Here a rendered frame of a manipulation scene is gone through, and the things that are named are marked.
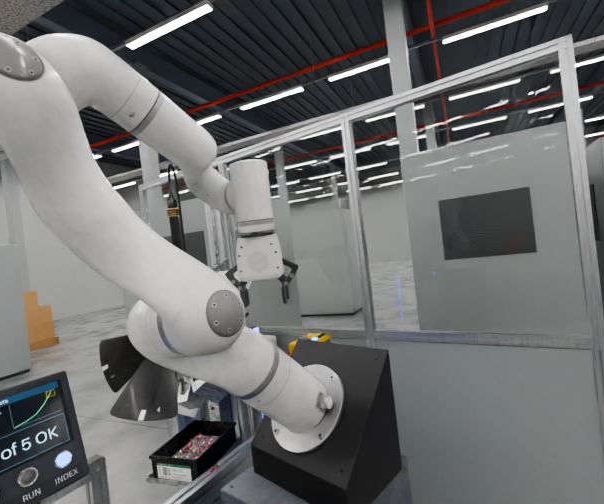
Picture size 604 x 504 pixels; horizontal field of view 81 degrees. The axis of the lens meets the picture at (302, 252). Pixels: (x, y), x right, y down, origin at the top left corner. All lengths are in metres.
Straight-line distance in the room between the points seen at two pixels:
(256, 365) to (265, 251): 0.25
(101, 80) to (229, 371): 0.51
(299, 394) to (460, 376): 1.07
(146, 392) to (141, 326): 0.79
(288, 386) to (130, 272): 0.36
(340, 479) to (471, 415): 1.08
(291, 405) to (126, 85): 0.62
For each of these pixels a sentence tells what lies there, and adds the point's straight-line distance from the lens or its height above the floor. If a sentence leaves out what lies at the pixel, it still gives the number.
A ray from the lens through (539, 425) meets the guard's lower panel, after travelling 1.74.
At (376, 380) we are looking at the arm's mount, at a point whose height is 1.14.
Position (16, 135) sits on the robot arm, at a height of 1.59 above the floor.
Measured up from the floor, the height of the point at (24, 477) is 1.12.
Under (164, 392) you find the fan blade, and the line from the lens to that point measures 1.40.
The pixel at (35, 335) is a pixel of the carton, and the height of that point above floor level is 0.28.
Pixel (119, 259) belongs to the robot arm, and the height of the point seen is 1.44.
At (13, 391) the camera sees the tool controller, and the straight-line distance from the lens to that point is 0.79.
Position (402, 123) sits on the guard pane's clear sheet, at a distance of 1.71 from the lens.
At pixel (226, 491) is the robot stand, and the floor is 0.93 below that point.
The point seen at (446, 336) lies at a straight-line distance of 1.66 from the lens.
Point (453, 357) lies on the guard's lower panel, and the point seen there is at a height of 0.90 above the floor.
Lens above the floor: 1.42
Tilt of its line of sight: level
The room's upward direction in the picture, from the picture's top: 7 degrees counter-clockwise
